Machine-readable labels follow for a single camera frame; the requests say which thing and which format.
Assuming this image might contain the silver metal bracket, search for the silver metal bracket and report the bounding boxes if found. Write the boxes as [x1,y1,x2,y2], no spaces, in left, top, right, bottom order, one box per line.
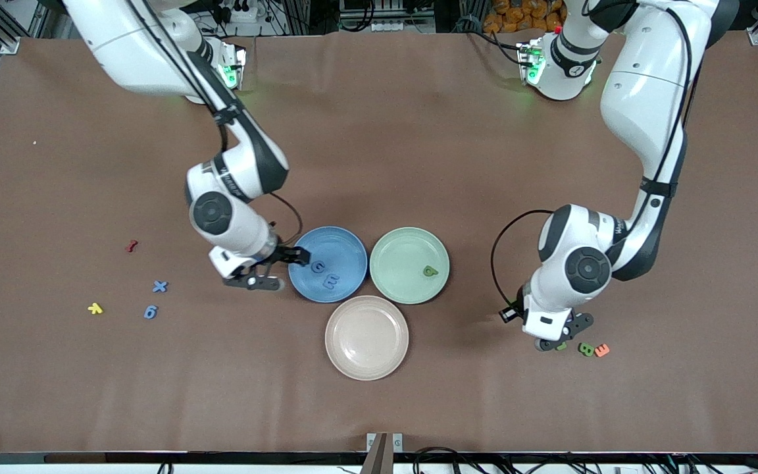
[366,432,404,455]

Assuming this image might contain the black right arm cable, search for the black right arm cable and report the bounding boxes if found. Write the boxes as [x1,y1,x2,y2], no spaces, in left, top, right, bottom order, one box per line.
[126,0,303,251]

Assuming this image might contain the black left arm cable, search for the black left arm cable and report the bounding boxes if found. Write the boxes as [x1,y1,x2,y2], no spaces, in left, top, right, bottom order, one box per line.
[490,0,705,310]

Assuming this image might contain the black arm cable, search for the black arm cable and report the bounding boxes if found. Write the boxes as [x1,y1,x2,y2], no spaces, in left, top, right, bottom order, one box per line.
[126,0,303,251]
[490,0,705,310]

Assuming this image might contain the bag of orange items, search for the bag of orange items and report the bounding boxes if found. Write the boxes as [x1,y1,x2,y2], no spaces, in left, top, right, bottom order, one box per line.
[483,0,565,35]

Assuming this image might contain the brown table cover sheet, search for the brown table cover sheet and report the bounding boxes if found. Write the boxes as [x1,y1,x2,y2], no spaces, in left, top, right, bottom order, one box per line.
[0,30,758,455]

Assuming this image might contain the grey metal post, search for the grey metal post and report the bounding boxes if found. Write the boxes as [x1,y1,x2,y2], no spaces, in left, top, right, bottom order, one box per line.
[359,433,390,474]

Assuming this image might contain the green round plate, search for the green round plate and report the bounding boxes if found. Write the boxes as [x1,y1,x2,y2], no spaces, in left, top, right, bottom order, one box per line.
[369,226,451,305]

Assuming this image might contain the beige round plate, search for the beige round plate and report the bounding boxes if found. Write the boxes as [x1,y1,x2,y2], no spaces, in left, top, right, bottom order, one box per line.
[324,295,410,381]

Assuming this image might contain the blue round plate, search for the blue round plate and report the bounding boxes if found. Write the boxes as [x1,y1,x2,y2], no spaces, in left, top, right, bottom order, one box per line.
[288,226,368,303]

